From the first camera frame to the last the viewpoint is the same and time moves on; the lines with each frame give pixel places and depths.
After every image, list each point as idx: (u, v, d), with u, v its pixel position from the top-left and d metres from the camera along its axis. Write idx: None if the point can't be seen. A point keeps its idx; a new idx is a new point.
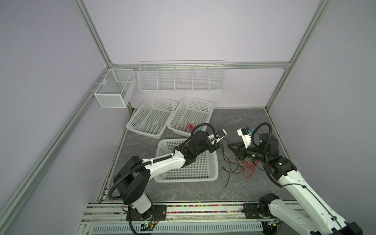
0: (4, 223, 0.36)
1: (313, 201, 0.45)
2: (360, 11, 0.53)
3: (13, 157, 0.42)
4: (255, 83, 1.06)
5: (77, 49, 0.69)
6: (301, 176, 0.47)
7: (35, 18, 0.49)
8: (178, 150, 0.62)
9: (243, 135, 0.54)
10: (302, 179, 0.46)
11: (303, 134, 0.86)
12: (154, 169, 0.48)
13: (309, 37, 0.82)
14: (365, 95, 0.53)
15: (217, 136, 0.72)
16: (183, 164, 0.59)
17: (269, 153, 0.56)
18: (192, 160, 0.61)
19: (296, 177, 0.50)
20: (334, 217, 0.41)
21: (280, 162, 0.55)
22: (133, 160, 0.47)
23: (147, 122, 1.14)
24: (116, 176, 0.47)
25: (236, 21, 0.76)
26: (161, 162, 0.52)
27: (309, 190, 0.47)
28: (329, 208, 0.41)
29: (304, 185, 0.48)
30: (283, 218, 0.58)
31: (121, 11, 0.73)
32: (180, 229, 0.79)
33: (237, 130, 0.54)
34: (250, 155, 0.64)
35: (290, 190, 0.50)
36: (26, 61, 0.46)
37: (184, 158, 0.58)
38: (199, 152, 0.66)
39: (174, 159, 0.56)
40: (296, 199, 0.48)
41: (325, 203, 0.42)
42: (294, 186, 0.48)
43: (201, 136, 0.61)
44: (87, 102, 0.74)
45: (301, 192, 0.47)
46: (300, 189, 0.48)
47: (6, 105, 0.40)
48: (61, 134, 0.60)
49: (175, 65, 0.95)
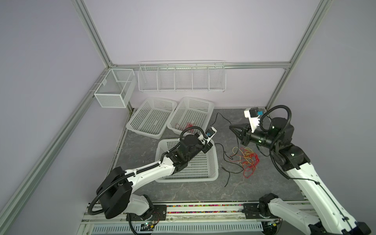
0: (4, 223, 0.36)
1: (325, 200, 0.41)
2: (360, 11, 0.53)
3: (13, 157, 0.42)
4: (255, 83, 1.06)
5: (77, 49, 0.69)
6: (315, 172, 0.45)
7: (35, 18, 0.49)
8: (168, 156, 0.58)
9: (250, 118, 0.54)
10: (317, 175, 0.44)
11: (303, 134, 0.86)
12: (138, 180, 0.45)
13: (308, 37, 0.82)
14: (365, 95, 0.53)
15: (207, 135, 0.68)
16: (173, 171, 0.56)
17: (281, 142, 0.48)
18: (183, 166, 0.59)
19: (309, 173, 0.44)
20: (345, 218, 0.39)
21: (292, 153, 0.48)
22: (115, 172, 0.44)
23: (147, 122, 1.14)
24: (98, 189, 0.45)
25: (236, 21, 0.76)
26: (146, 172, 0.49)
27: (322, 188, 0.42)
28: (341, 207, 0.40)
29: (317, 181, 0.43)
30: (282, 216, 0.58)
31: (121, 11, 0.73)
32: (180, 229, 0.79)
33: (245, 111, 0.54)
34: (256, 140, 0.56)
35: (301, 184, 0.44)
36: (26, 61, 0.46)
37: (173, 166, 0.55)
38: (191, 157, 0.62)
39: (162, 168, 0.53)
40: (307, 194, 0.44)
41: (338, 202, 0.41)
42: (307, 182, 0.43)
43: (191, 141, 0.57)
44: (88, 102, 0.74)
45: (314, 189, 0.42)
46: (313, 186, 0.43)
47: (6, 105, 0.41)
48: (62, 134, 0.60)
49: (174, 65, 0.96)
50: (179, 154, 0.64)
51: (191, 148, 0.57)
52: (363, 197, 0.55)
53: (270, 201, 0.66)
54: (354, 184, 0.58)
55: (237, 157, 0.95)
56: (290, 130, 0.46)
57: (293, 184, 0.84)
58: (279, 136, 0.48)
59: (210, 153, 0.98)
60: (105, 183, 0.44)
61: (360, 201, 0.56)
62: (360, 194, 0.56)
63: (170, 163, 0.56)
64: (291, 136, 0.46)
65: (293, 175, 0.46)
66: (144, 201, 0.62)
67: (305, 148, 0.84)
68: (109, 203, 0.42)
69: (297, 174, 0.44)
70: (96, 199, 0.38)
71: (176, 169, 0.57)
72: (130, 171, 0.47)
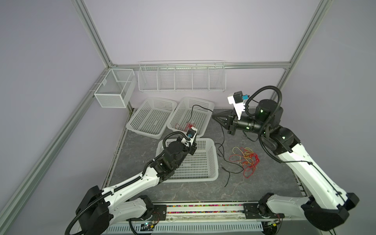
0: (4, 223, 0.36)
1: (318, 178, 0.40)
2: (360, 11, 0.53)
3: (12, 157, 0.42)
4: (255, 83, 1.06)
5: (77, 48, 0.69)
6: (306, 151, 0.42)
7: (35, 18, 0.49)
8: (152, 167, 0.55)
9: (235, 103, 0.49)
10: (308, 154, 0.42)
11: (303, 134, 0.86)
12: (116, 199, 0.43)
13: (309, 37, 0.82)
14: (365, 95, 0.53)
15: (189, 137, 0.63)
16: (159, 180, 0.55)
17: (271, 126, 0.44)
18: (170, 174, 0.57)
19: (301, 153, 0.43)
20: (338, 193, 0.39)
21: (283, 135, 0.45)
22: (92, 192, 0.42)
23: (147, 122, 1.14)
24: (75, 211, 0.44)
25: (236, 21, 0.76)
26: (126, 188, 0.46)
27: (315, 167, 0.42)
28: (332, 182, 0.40)
29: (310, 161, 0.42)
30: (281, 210, 0.58)
31: (121, 11, 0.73)
32: (180, 229, 0.79)
33: (228, 97, 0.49)
34: (244, 127, 0.50)
35: (293, 166, 0.43)
36: (26, 61, 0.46)
37: (157, 176, 0.53)
38: (178, 164, 0.59)
39: (145, 180, 0.51)
40: (299, 175, 0.43)
41: (329, 178, 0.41)
42: (300, 164, 0.42)
43: (176, 148, 0.55)
44: (87, 102, 0.74)
45: (307, 171, 0.41)
46: (306, 167, 0.41)
47: (6, 105, 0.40)
48: (61, 134, 0.60)
49: (174, 65, 0.95)
50: (164, 162, 0.60)
51: (176, 155, 0.55)
52: (363, 197, 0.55)
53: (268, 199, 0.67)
54: (354, 184, 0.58)
55: (237, 157, 0.95)
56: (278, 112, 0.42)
57: (293, 184, 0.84)
58: (269, 120, 0.44)
59: (210, 153, 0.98)
60: (83, 204, 0.42)
61: (360, 201, 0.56)
62: (359, 194, 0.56)
63: (154, 175, 0.53)
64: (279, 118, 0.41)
65: (284, 158, 0.44)
66: (140, 205, 0.62)
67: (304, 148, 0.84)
68: (86, 226, 0.40)
69: (290, 156, 0.42)
70: (73, 220, 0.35)
71: (162, 178, 0.55)
72: (107, 190, 0.44)
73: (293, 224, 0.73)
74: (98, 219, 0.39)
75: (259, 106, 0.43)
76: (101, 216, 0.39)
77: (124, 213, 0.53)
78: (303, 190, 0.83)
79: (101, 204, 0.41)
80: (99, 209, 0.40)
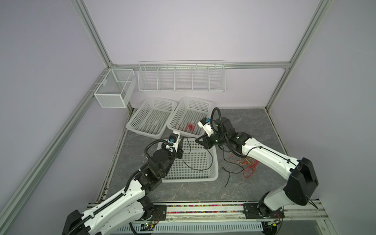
0: (4, 223, 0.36)
1: (270, 154, 0.51)
2: (359, 11, 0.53)
3: (12, 157, 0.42)
4: (254, 83, 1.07)
5: (77, 48, 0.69)
6: (256, 140, 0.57)
7: (35, 18, 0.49)
8: (135, 180, 0.53)
9: (203, 126, 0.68)
10: (258, 142, 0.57)
11: (303, 134, 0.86)
12: (97, 222, 0.42)
13: (309, 37, 0.82)
14: (365, 95, 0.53)
15: (171, 143, 0.64)
16: (146, 192, 0.54)
17: (227, 133, 0.61)
18: (157, 182, 0.55)
19: (252, 143, 0.56)
20: (289, 160, 0.47)
21: (237, 136, 0.61)
22: (73, 216, 0.42)
23: (147, 122, 1.14)
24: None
25: (236, 21, 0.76)
26: (107, 208, 0.45)
27: (265, 148, 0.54)
28: (284, 155, 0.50)
29: (260, 146, 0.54)
30: (278, 204, 0.58)
31: (122, 11, 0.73)
32: (180, 229, 0.79)
33: (198, 123, 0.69)
34: (215, 141, 0.68)
35: (253, 155, 0.54)
36: (26, 62, 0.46)
37: (143, 188, 0.52)
38: (166, 173, 0.58)
39: (128, 196, 0.49)
40: (259, 160, 0.53)
41: (280, 153, 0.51)
42: (254, 150, 0.54)
43: (160, 157, 0.52)
44: (87, 102, 0.73)
45: (260, 152, 0.52)
46: (258, 150, 0.53)
47: (6, 105, 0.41)
48: (61, 134, 0.60)
49: (175, 65, 0.95)
50: (151, 172, 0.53)
51: (162, 165, 0.53)
52: (363, 198, 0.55)
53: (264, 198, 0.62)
54: (354, 184, 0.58)
55: (237, 157, 0.95)
56: (227, 123, 0.60)
57: None
58: (223, 129, 0.61)
59: (210, 153, 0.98)
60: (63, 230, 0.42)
61: (360, 201, 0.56)
62: (359, 193, 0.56)
63: (138, 188, 0.51)
64: (232, 127, 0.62)
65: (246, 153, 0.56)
66: (136, 209, 0.61)
67: (305, 148, 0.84)
68: None
69: (246, 148, 0.55)
70: None
71: (149, 188, 0.54)
72: (87, 213, 0.43)
73: (293, 224, 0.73)
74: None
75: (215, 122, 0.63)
76: None
77: (114, 225, 0.53)
78: None
79: (82, 230, 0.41)
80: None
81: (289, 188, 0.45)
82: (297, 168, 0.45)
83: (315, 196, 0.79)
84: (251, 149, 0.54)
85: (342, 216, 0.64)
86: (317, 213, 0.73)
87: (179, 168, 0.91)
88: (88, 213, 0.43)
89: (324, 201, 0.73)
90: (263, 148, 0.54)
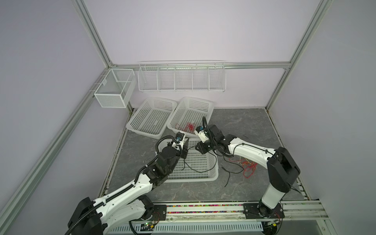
0: (4, 223, 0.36)
1: (252, 149, 0.56)
2: (360, 11, 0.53)
3: (12, 157, 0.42)
4: (255, 84, 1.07)
5: (77, 49, 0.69)
6: (240, 138, 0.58)
7: (35, 18, 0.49)
8: (143, 174, 0.55)
9: (199, 133, 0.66)
10: (241, 140, 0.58)
11: (304, 134, 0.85)
12: (108, 209, 0.43)
13: (309, 37, 0.82)
14: (365, 95, 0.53)
15: (178, 140, 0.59)
16: (152, 186, 0.56)
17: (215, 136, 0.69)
18: (164, 178, 0.58)
19: (237, 142, 0.62)
20: (267, 150, 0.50)
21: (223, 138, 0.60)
22: (84, 202, 0.43)
23: (147, 122, 1.14)
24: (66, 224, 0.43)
25: (236, 21, 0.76)
26: (118, 198, 0.46)
27: (246, 144, 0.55)
28: (263, 147, 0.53)
29: (242, 142, 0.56)
30: (275, 200, 0.58)
31: (122, 11, 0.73)
32: (180, 229, 0.79)
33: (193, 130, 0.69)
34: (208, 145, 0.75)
35: (237, 152, 0.59)
36: (27, 62, 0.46)
37: (151, 182, 0.54)
38: (172, 169, 0.61)
39: (137, 188, 0.51)
40: (243, 156, 0.58)
41: (259, 146, 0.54)
42: (237, 147, 0.60)
43: (169, 153, 0.56)
44: (87, 102, 0.73)
45: (242, 148, 0.58)
46: (241, 147, 0.59)
47: (6, 105, 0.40)
48: (61, 134, 0.60)
49: (175, 65, 0.95)
50: (157, 168, 0.62)
51: (169, 161, 0.56)
52: (363, 198, 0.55)
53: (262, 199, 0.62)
54: (354, 184, 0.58)
55: (237, 157, 0.95)
56: (213, 128, 0.69)
57: None
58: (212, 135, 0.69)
59: (210, 153, 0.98)
60: (74, 216, 0.42)
61: (360, 201, 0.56)
62: (360, 194, 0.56)
63: (147, 181, 0.53)
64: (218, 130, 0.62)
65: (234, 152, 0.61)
66: (137, 207, 0.61)
67: (305, 148, 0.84)
68: None
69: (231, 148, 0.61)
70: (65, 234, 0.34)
71: (155, 183, 0.56)
72: (99, 200, 0.44)
73: (293, 224, 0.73)
74: (90, 231, 0.39)
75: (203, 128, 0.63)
76: (93, 228, 0.39)
77: (119, 219, 0.53)
78: (303, 190, 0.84)
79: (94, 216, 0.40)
80: (92, 221, 0.40)
81: (272, 177, 0.48)
82: (275, 156, 0.50)
83: (315, 196, 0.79)
84: (235, 146, 0.60)
85: (342, 216, 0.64)
86: (317, 213, 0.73)
87: (179, 168, 0.90)
88: (101, 200, 0.44)
89: (324, 201, 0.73)
90: (246, 145, 0.59)
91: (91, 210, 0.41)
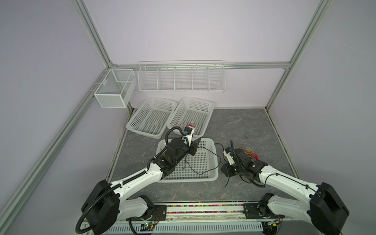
0: (4, 223, 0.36)
1: (289, 182, 0.51)
2: (360, 10, 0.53)
3: (12, 157, 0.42)
4: (254, 83, 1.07)
5: (77, 49, 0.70)
6: (272, 168, 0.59)
7: (35, 19, 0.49)
8: (154, 163, 0.58)
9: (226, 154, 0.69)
10: (274, 169, 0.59)
11: (303, 134, 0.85)
12: (125, 191, 0.45)
13: (308, 37, 0.82)
14: (365, 95, 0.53)
15: (185, 133, 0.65)
16: (161, 176, 0.57)
17: (243, 163, 0.65)
18: (171, 169, 0.60)
19: (269, 170, 0.58)
20: (307, 186, 0.47)
21: (253, 165, 0.63)
22: (101, 185, 0.43)
23: (147, 122, 1.14)
24: (82, 206, 0.43)
25: (237, 21, 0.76)
26: (133, 181, 0.48)
27: (282, 175, 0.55)
28: (301, 181, 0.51)
29: (277, 173, 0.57)
30: (282, 211, 0.58)
31: (122, 11, 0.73)
32: (180, 229, 0.79)
33: (223, 152, 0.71)
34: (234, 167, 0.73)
35: (272, 183, 0.55)
36: (27, 62, 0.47)
37: (161, 171, 0.56)
38: (177, 160, 0.63)
39: (149, 175, 0.53)
40: (278, 187, 0.53)
41: (298, 179, 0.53)
42: (270, 177, 0.55)
43: (178, 144, 0.59)
44: (87, 102, 0.74)
45: (277, 179, 0.53)
46: (274, 176, 0.55)
47: (6, 105, 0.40)
48: (62, 134, 0.60)
49: (175, 65, 0.95)
50: (166, 158, 0.64)
51: (177, 151, 0.59)
52: (362, 198, 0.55)
53: (269, 200, 0.66)
54: (354, 184, 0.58)
55: None
56: (241, 153, 0.66)
57: None
58: (238, 160, 0.67)
59: (210, 153, 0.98)
60: (91, 199, 0.42)
61: (359, 201, 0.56)
62: (358, 193, 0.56)
63: (157, 169, 0.56)
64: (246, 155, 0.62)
65: (264, 180, 0.57)
66: (141, 203, 0.62)
67: (305, 148, 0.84)
68: (96, 219, 0.40)
69: (263, 177, 0.57)
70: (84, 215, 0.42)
71: (164, 174, 0.58)
72: (116, 183, 0.46)
73: (293, 224, 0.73)
74: (109, 210, 0.40)
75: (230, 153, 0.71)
76: (112, 207, 0.40)
77: (128, 209, 0.53)
78: None
79: (110, 198, 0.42)
80: (109, 200, 0.41)
81: (316, 218, 0.42)
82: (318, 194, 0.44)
83: None
84: (268, 176, 0.56)
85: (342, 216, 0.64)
86: None
87: (179, 168, 0.91)
88: (117, 183, 0.46)
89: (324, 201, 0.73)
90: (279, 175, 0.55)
91: (106, 192, 0.45)
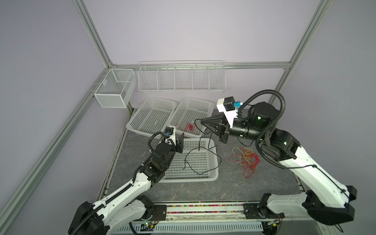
0: (4, 223, 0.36)
1: (325, 181, 0.39)
2: (358, 11, 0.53)
3: (13, 157, 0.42)
4: (254, 83, 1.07)
5: (76, 48, 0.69)
6: (306, 153, 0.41)
7: (35, 19, 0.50)
8: (141, 172, 0.56)
9: (226, 111, 0.47)
10: (310, 156, 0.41)
11: (303, 134, 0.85)
12: (109, 210, 0.43)
13: (309, 37, 0.82)
14: (364, 96, 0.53)
15: (167, 135, 0.70)
16: (151, 183, 0.56)
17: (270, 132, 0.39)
18: (161, 174, 0.58)
19: (305, 158, 0.40)
20: (343, 191, 0.39)
21: (285, 141, 0.41)
22: (83, 207, 0.42)
23: (147, 122, 1.14)
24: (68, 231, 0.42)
25: (237, 22, 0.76)
26: (117, 199, 0.46)
27: (319, 169, 0.40)
28: (335, 180, 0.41)
29: (314, 165, 0.40)
30: (282, 210, 0.58)
31: (122, 12, 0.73)
32: (180, 229, 0.79)
33: (217, 104, 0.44)
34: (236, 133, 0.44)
35: (296, 171, 0.40)
36: (28, 62, 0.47)
37: (149, 179, 0.54)
38: (168, 164, 0.61)
39: (136, 186, 0.51)
40: (299, 176, 0.41)
41: (331, 176, 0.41)
42: (305, 169, 0.39)
43: (163, 149, 0.56)
44: (87, 102, 0.74)
45: (313, 174, 0.39)
46: (311, 170, 0.39)
47: (7, 105, 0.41)
48: (61, 134, 0.60)
49: (174, 65, 0.95)
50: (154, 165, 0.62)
51: (164, 156, 0.56)
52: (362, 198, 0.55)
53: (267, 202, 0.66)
54: (354, 184, 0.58)
55: (237, 157, 0.95)
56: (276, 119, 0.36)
57: (293, 184, 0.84)
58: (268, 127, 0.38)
59: (210, 153, 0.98)
60: (75, 223, 0.41)
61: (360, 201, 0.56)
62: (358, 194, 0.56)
63: (144, 179, 0.54)
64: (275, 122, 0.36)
65: (288, 165, 0.40)
66: (137, 207, 0.61)
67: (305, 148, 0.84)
68: None
69: (294, 163, 0.39)
70: None
71: (153, 180, 0.56)
72: (99, 203, 0.44)
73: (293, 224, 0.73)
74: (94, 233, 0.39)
75: (255, 112, 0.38)
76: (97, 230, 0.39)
77: (120, 220, 0.52)
78: (303, 190, 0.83)
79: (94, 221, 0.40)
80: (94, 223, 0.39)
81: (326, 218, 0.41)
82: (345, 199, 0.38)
83: None
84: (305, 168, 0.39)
85: None
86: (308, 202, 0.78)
87: (179, 168, 0.91)
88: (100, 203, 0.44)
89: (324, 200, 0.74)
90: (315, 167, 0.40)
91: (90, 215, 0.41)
